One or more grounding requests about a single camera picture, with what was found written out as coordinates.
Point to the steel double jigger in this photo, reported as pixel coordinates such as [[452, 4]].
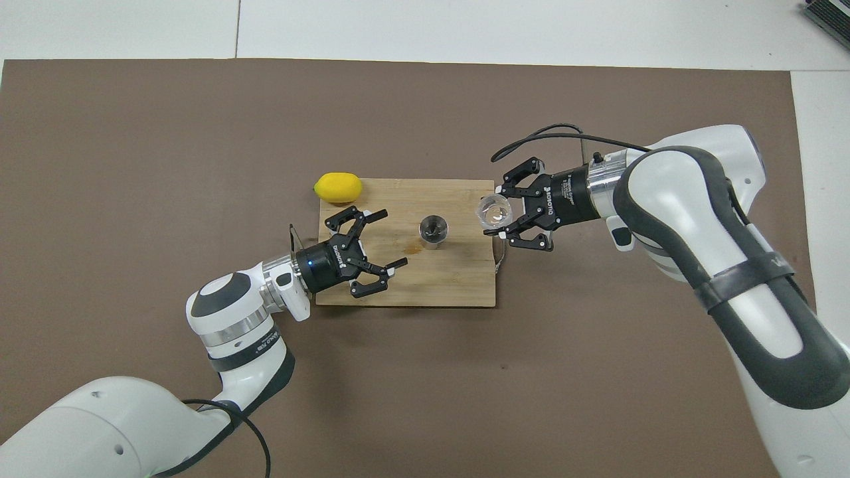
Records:
[[433, 232]]

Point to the clear glass cup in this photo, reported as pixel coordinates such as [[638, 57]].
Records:
[[494, 212]]

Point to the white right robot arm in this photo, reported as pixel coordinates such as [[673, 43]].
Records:
[[697, 219]]

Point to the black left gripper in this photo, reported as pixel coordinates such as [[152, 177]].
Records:
[[329, 262]]

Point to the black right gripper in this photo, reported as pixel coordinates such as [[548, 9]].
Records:
[[561, 196]]

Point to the yellow lemon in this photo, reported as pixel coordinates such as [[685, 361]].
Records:
[[339, 187]]

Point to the brown paper table mat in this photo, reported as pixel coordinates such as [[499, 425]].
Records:
[[199, 199]]

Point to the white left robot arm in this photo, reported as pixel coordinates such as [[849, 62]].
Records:
[[232, 325]]

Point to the grey ribbed device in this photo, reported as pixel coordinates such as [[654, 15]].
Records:
[[830, 16]]

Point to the bamboo cutting board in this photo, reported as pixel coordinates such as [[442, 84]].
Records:
[[451, 279]]

